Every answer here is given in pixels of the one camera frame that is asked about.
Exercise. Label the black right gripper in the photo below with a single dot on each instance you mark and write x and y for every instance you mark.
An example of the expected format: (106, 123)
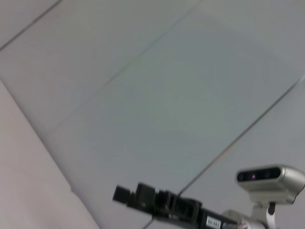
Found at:
(209, 214)

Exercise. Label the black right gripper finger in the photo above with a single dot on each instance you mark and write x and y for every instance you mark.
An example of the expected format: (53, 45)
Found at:
(122, 194)

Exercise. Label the silver right camera bracket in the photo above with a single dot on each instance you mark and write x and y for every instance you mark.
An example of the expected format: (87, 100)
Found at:
(264, 214)

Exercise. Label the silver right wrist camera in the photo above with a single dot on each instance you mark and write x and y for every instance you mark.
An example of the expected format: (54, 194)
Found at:
(271, 182)

